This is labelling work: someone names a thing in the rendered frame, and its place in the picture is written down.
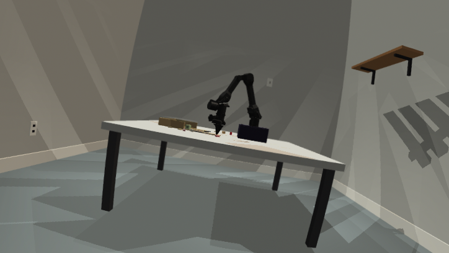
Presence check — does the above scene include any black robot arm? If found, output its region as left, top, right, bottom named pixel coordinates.
left=207, top=73, right=262, bottom=127

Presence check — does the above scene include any tan u-shaped frame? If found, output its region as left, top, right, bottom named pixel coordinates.
left=158, top=116, right=197, bottom=129

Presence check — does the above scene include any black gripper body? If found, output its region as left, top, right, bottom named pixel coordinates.
left=212, top=112, right=226, bottom=125

